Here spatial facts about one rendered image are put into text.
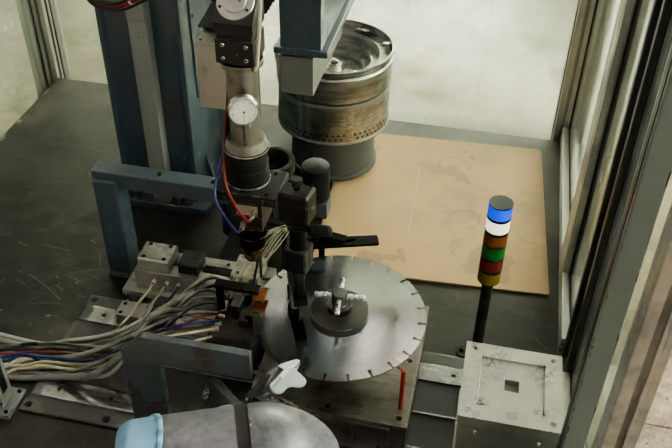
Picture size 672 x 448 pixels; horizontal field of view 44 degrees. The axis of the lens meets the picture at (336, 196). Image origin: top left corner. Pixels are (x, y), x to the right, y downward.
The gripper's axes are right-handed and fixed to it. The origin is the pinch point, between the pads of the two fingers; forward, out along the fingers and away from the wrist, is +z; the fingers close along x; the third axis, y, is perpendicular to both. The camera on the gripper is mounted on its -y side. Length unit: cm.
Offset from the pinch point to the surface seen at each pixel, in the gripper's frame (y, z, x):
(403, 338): 13.9, 12.3, 15.8
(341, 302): 1.5, 8.4, 18.2
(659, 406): 57, 148, -8
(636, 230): 48, -19, 51
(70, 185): -95, 38, 8
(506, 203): 22, 19, 45
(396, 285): 5.9, 22.0, 22.3
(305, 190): -4.0, -9.0, 37.9
